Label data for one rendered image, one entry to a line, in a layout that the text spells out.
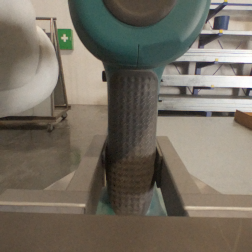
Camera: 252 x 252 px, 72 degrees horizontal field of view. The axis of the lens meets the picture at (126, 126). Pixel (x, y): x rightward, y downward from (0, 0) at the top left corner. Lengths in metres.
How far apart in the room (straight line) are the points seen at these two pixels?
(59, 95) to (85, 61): 1.67
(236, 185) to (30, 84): 0.47
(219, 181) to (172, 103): 3.44
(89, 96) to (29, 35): 4.74
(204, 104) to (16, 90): 3.95
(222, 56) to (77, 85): 3.51
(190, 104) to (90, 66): 2.69
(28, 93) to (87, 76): 4.67
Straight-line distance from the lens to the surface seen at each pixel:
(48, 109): 2.78
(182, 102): 3.95
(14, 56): 0.27
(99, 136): 0.15
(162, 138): 0.15
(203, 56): 4.22
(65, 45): 4.97
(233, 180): 0.52
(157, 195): 0.17
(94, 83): 4.94
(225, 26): 4.54
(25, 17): 0.27
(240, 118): 1.11
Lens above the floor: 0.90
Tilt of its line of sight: 17 degrees down
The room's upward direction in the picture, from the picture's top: 1 degrees clockwise
